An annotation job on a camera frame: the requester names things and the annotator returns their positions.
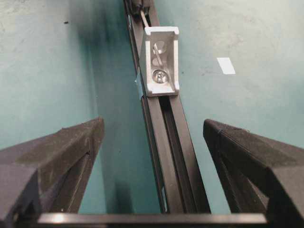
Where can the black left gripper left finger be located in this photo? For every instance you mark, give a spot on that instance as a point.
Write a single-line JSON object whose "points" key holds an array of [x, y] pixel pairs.
{"points": [[50, 173]]}

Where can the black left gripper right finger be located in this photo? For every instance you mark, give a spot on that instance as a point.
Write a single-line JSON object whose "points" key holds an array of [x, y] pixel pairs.
{"points": [[258, 174]]}

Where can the white tape label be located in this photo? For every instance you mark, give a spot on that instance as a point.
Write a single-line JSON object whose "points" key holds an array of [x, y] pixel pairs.
{"points": [[226, 65]]}

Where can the long black aluminium rail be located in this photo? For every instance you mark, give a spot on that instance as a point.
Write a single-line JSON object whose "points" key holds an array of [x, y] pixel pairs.
{"points": [[179, 183]]}

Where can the silver corner bracket with hole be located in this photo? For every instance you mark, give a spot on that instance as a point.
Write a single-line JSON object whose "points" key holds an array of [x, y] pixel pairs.
{"points": [[159, 61]]}

